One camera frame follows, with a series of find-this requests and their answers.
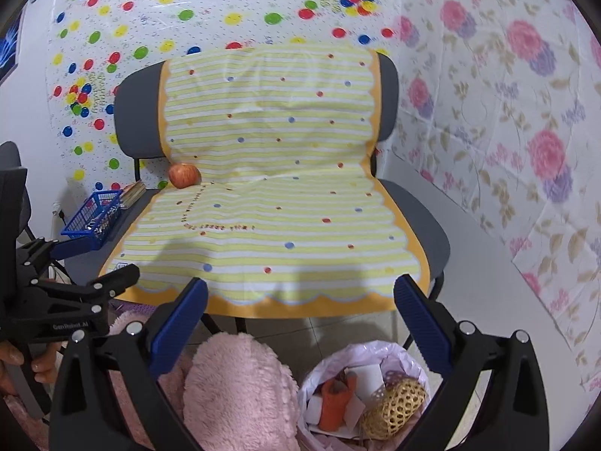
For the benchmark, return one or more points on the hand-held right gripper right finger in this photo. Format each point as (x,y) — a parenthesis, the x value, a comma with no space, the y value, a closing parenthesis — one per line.
(422,324)

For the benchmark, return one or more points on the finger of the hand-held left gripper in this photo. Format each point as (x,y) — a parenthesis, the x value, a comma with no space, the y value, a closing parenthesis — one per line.
(108,284)
(30,263)

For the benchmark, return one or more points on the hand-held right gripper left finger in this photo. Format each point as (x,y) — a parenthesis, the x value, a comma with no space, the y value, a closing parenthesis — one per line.
(181,324)

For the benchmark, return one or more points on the woven bamboo basket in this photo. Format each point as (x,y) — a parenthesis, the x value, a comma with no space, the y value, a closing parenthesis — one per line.
(396,408)

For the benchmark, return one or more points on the brown leather piece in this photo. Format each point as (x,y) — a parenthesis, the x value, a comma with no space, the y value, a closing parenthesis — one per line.
(335,404)

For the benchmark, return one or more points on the trash bin with white bag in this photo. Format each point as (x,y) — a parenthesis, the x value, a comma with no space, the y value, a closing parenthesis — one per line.
(312,376)

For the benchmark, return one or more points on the person's left hand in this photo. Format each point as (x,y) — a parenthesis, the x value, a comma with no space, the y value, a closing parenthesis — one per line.
(44,364)

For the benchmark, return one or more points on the blue plastic basket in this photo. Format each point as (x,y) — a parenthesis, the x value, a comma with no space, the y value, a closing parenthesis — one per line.
(80,230)

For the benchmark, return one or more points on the grey side chair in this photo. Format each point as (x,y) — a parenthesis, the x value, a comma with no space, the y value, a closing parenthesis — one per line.
(11,155)

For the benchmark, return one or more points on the red apple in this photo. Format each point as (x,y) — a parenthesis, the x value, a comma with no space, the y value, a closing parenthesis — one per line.
(184,176)

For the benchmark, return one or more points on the grey office chair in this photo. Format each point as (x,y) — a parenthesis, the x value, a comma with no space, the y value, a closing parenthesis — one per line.
(136,117)

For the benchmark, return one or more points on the yellow striped dotted cloth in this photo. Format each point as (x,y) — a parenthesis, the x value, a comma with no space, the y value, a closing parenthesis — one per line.
(281,150)

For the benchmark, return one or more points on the balloon printed plastic sheet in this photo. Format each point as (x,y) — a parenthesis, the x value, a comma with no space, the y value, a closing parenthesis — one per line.
(211,19)

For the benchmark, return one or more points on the floral printed wall sheet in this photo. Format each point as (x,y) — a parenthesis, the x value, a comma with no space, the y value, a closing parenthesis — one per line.
(493,127)

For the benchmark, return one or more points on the blue wall poster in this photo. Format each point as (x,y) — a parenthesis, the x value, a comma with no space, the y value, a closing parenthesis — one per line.
(9,47)

